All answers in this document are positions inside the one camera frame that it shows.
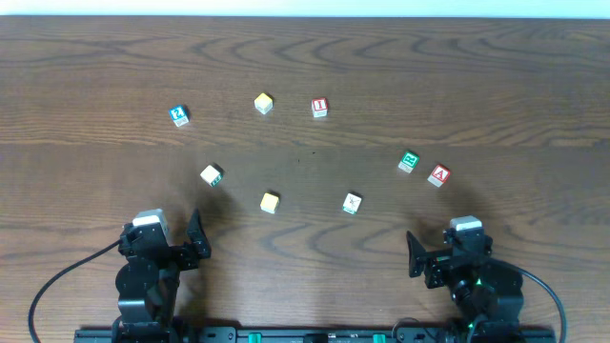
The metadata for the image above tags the red letter A block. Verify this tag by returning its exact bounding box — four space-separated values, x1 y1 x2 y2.
427 164 451 188

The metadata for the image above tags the blue number 2 block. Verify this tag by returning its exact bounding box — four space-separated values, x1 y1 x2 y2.
169 105 190 127

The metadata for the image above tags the red letter I block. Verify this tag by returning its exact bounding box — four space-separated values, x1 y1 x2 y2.
312 97 328 118

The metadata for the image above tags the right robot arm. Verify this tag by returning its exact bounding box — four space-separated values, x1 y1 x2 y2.
406 227 525 342

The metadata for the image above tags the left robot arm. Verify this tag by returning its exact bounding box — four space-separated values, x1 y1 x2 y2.
112 209 212 342

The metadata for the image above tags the white block green side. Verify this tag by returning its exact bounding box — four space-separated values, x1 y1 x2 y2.
200 164 223 187

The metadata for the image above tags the yellow block lower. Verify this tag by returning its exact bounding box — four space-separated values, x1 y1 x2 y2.
260 192 279 213

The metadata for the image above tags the yellow block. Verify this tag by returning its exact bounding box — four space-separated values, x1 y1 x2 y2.
254 92 274 115
260 192 279 213

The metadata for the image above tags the white block stick figure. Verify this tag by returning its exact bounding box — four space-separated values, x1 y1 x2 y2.
342 192 362 214

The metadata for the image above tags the green letter R block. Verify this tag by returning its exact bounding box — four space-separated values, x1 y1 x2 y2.
397 151 419 173

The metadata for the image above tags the yellow block upper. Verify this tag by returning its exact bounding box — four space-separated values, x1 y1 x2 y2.
254 92 274 115

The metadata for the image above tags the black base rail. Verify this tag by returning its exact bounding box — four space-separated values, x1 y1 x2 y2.
73 325 558 343

